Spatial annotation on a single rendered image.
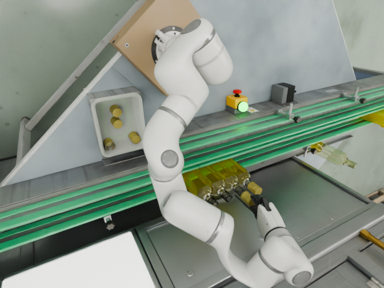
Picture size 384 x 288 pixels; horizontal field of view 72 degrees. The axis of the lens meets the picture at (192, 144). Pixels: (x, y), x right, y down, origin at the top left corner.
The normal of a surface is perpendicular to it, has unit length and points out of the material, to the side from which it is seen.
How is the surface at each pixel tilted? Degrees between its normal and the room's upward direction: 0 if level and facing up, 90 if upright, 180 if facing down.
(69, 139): 0
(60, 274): 90
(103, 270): 90
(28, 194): 90
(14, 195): 90
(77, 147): 0
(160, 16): 0
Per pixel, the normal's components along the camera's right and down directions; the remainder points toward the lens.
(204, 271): -0.03, -0.88
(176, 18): 0.47, 0.41
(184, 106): 0.37, -0.05
